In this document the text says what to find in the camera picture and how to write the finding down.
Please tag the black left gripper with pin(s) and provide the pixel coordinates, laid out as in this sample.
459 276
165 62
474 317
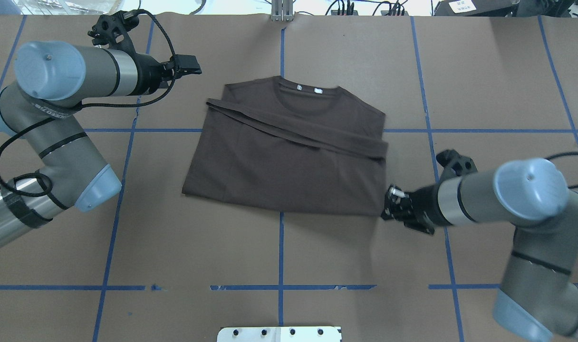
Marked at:
149 71

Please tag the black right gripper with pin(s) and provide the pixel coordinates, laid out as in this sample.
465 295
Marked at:
425 200

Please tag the dark brown t-shirt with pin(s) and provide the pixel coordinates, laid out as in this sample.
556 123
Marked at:
274 144

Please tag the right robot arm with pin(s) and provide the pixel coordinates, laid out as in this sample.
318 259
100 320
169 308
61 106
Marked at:
536 299

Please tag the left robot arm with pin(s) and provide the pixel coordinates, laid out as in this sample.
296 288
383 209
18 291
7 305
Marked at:
53 78

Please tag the black box with label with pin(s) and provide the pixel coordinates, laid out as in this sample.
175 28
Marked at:
489 8

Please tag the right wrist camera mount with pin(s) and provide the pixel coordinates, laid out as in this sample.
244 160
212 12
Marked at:
454 164

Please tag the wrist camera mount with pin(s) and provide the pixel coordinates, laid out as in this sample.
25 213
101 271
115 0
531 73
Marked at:
454 164
112 31

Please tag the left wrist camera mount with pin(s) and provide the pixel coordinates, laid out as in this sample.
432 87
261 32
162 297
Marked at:
112 31

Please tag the aluminium frame post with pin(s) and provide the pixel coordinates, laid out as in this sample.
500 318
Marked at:
282 10

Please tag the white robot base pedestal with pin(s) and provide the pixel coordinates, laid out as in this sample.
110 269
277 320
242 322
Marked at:
296 333

